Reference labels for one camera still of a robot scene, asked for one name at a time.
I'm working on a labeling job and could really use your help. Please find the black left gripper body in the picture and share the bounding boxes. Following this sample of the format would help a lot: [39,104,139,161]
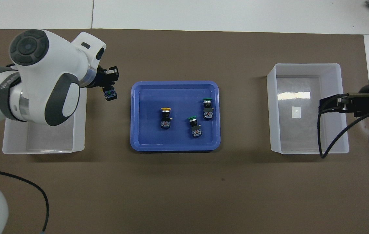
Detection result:
[91,66,111,89]

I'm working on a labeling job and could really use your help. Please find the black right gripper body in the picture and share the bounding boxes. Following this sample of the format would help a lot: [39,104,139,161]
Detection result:
[345,93,369,118]

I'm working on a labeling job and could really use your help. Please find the yellow push button switch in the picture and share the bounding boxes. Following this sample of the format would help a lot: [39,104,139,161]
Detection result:
[104,87,117,102]
[160,107,172,129]

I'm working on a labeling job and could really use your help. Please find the green push button switch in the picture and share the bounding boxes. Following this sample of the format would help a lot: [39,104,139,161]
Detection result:
[202,97,213,119]
[187,116,202,138]

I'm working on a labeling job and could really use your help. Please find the translucent white plastic box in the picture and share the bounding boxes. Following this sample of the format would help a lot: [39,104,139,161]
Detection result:
[266,63,349,155]
[2,87,88,155]

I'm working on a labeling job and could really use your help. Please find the blue plastic tray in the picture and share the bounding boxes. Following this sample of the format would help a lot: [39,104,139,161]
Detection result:
[130,81,221,152]

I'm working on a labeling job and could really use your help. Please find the brown table mat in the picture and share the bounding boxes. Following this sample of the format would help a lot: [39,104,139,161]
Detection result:
[0,29,369,234]

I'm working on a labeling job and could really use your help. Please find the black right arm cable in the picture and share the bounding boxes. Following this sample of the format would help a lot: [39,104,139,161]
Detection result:
[317,94,369,159]

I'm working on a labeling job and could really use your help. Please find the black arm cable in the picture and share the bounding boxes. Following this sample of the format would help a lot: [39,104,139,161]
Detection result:
[0,63,50,233]
[317,94,369,159]

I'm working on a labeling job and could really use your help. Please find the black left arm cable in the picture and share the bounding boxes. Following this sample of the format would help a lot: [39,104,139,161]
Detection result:
[0,63,50,233]

